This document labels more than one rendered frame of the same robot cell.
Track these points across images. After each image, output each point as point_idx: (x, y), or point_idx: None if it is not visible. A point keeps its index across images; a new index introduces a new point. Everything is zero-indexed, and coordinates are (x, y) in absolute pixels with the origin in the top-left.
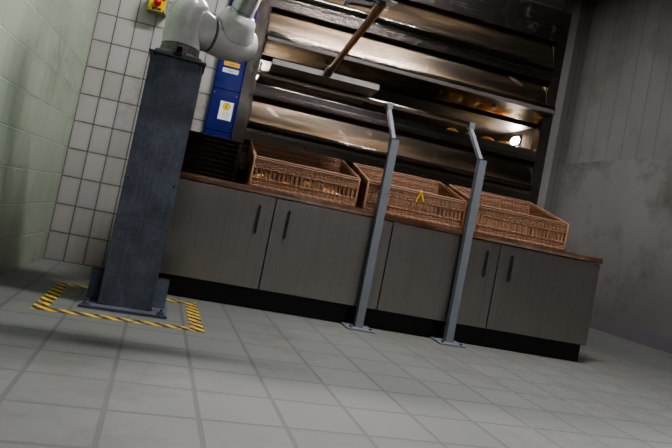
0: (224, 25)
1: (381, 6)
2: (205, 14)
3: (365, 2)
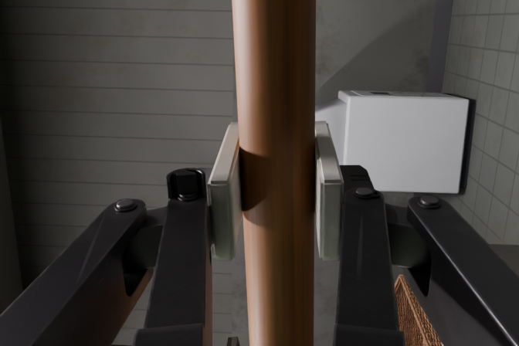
0: None
1: (312, 299)
2: None
3: (463, 249)
